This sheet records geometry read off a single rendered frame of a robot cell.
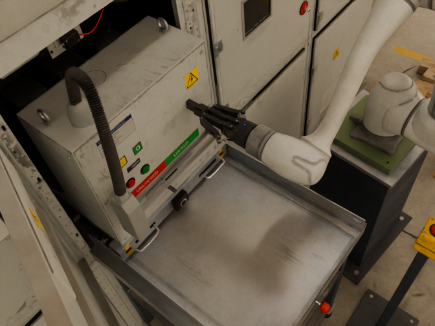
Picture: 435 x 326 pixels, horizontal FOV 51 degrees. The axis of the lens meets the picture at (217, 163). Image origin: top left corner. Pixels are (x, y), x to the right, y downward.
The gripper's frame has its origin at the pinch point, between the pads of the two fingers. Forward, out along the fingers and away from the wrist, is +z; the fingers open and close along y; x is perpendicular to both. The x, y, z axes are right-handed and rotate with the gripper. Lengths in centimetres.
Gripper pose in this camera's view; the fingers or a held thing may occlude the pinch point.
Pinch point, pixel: (197, 108)
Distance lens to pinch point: 135.4
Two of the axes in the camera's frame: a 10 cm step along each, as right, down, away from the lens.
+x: -0.9, -6.1, -7.9
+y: 6.2, -6.5, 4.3
